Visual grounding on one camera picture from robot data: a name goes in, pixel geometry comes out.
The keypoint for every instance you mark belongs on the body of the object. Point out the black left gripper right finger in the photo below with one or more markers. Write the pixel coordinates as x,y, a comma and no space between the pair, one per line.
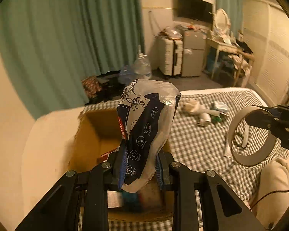
202,199

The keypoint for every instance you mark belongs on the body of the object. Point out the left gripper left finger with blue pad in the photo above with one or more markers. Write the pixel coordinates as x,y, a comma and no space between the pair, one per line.
59,208

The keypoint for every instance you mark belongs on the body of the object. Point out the white navy printed plastic bag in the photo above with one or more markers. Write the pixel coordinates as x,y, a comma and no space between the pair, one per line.
145,114

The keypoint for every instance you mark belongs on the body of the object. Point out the checkered bed sheet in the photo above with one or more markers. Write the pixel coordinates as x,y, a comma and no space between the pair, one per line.
201,148

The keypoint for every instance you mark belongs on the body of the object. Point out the beige trouser leg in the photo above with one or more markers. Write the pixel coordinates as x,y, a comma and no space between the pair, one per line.
272,198

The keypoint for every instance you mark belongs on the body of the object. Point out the pale blue tissue pack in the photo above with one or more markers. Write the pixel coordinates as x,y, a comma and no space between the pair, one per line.
220,107

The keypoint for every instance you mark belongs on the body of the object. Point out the green snack packet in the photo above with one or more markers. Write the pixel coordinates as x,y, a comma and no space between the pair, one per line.
216,119

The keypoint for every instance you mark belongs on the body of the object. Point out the brown cardboard box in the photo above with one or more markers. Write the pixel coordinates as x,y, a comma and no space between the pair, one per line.
99,134

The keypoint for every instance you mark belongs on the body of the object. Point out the white cylinder bottle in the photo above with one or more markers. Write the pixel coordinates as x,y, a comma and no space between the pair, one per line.
204,120

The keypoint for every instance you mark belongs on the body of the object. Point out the cream plush toy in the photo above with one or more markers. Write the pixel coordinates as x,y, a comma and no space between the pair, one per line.
192,107

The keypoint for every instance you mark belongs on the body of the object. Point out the white oval mirror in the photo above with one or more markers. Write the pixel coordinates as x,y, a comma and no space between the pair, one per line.
221,22

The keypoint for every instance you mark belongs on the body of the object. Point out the patterned dark bag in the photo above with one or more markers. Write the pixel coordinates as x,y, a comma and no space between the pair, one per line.
91,86

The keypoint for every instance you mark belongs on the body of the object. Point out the small grey fridge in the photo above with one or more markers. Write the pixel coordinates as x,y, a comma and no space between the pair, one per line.
194,44

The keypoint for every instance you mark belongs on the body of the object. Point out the cream ribbed suitcase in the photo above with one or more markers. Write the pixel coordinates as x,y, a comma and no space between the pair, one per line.
170,54

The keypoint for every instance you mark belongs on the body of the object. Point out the green curtain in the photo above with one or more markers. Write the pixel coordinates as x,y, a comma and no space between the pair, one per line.
49,46
234,9

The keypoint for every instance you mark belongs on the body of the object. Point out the large clear water bottle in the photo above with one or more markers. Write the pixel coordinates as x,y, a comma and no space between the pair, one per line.
142,67

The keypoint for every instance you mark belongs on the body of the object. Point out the black wall television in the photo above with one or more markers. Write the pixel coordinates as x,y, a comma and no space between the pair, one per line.
195,9

